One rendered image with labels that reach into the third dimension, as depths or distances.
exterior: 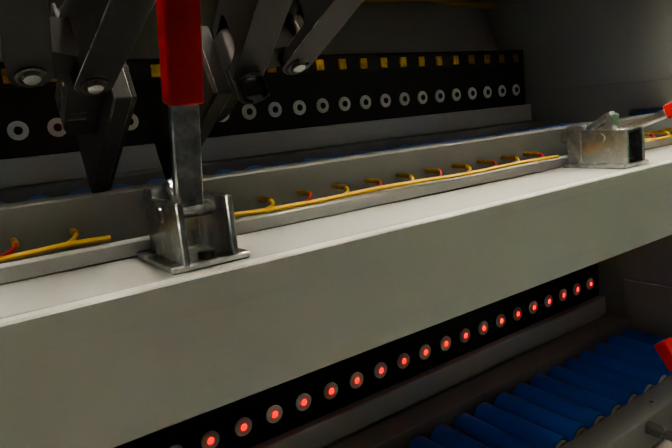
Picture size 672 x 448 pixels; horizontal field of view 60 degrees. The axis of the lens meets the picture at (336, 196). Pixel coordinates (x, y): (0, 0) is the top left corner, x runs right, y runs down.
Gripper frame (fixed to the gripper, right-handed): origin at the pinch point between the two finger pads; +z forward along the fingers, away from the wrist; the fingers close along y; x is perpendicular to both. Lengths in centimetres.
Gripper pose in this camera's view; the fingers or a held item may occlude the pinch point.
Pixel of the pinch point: (145, 116)
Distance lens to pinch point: 24.3
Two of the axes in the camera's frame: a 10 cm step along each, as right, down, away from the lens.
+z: -4.5, 4.4, 7.8
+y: 8.2, -1.6, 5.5
